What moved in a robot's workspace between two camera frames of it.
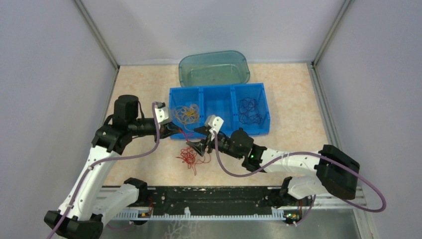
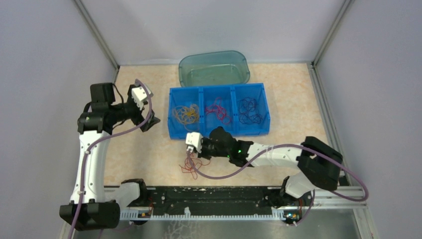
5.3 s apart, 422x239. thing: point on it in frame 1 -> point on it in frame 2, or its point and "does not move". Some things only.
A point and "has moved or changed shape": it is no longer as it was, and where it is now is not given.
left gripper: [167, 129] -> [139, 119]
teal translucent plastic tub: [220, 67] does not move
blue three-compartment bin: [244, 105] does not move
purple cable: [249, 111] does not move
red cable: [187, 135] has moved or changed shape
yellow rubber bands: [186, 115] does not move
